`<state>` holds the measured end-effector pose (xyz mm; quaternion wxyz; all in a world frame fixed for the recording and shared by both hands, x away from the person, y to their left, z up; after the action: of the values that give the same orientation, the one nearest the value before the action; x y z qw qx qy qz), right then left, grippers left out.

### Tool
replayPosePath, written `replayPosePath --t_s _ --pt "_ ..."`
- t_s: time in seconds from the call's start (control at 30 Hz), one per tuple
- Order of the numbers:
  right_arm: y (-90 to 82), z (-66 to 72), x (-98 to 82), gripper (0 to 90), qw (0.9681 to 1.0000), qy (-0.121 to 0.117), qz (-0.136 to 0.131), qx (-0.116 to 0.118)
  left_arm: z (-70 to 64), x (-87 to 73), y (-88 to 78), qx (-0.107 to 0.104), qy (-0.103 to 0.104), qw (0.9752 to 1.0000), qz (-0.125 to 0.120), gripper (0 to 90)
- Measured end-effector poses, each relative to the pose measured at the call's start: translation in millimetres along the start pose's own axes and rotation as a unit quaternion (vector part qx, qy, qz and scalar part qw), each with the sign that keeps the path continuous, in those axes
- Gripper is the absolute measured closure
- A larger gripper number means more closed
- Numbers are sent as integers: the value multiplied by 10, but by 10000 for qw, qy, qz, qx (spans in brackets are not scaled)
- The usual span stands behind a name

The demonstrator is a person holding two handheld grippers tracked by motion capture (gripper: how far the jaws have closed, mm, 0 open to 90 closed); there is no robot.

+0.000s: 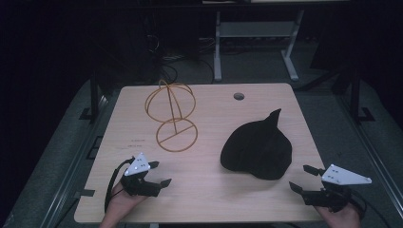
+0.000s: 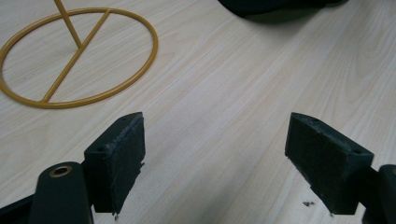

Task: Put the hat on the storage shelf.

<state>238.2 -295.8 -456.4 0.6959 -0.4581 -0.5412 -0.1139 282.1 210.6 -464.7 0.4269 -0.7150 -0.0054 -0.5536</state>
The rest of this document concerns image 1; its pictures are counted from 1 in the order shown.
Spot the tangle of floor cables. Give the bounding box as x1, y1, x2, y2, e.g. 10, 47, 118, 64
147, 33, 217, 86

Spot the gold wire hat stand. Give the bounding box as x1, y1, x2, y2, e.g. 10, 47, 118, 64
144, 79, 199, 153

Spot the grey metal stand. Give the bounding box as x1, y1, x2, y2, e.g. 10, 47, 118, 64
213, 9, 305, 83

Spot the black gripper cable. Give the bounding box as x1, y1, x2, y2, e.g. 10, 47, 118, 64
348, 189, 369, 220
104, 157, 136, 214

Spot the black pointed witch hat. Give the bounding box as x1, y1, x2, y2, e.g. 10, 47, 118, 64
220, 108, 293, 181

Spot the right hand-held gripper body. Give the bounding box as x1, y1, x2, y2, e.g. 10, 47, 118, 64
300, 163, 373, 214

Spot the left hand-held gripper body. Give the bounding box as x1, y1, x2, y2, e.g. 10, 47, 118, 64
119, 152, 163, 198

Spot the aluminium frame rail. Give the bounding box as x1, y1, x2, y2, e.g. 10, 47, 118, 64
40, 94, 119, 228
335, 93, 403, 220

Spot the person's left hand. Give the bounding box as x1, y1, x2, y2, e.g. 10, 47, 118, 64
100, 181, 149, 228

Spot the black frame post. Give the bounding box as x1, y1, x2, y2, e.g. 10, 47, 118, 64
349, 67, 362, 124
89, 70, 101, 124

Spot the person's right hand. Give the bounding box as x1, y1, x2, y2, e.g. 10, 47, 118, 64
315, 202, 362, 228

